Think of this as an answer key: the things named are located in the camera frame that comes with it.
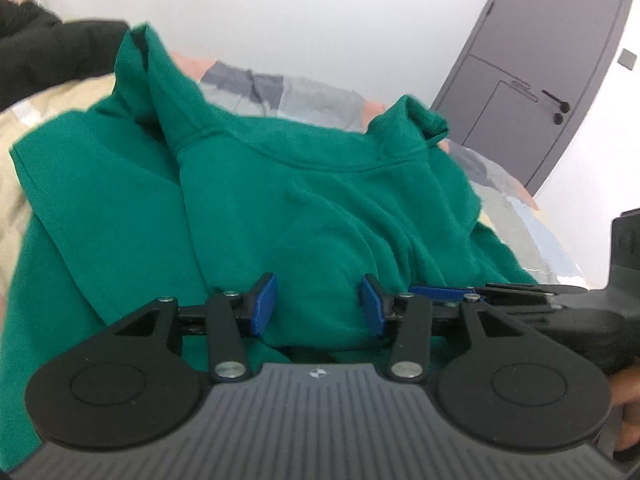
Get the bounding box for black door handle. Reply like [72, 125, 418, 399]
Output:
[541, 90, 571, 113]

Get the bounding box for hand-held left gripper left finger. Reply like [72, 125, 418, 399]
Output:
[112, 272, 279, 385]

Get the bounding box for person's right hand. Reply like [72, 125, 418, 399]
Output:
[610, 366, 640, 454]

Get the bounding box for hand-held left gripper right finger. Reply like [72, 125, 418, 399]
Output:
[360, 274, 528, 385]

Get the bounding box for grey door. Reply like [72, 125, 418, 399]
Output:
[430, 0, 639, 197]

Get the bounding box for black puffer jacket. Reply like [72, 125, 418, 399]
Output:
[0, 0, 132, 112]

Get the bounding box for green hoodie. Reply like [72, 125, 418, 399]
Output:
[0, 22, 541, 456]

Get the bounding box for patchwork bed quilt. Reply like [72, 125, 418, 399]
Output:
[0, 52, 587, 312]

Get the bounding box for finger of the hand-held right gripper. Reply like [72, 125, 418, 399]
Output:
[409, 282, 592, 312]

